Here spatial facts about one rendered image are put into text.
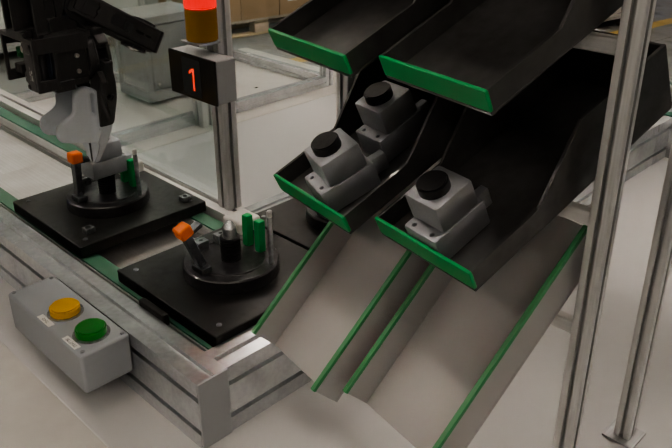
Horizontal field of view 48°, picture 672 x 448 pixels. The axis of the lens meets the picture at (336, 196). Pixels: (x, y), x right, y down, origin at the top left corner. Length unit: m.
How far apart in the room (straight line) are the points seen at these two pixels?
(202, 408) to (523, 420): 0.41
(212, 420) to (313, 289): 0.20
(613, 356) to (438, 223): 0.58
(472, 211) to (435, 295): 0.17
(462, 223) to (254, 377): 0.41
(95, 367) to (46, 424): 0.10
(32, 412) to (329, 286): 0.44
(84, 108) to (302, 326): 0.35
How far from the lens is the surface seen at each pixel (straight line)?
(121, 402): 1.09
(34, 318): 1.11
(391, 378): 0.84
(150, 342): 1.01
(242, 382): 0.98
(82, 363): 1.02
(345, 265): 0.91
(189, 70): 1.23
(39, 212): 1.38
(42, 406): 1.11
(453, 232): 0.68
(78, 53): 0.81
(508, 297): 0.80
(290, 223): 1.25
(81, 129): 0.84
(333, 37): 0.76
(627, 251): 1.49
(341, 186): 0.76
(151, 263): 1.17
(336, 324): 0.88
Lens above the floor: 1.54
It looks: 25 degrees down
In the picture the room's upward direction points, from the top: straight up
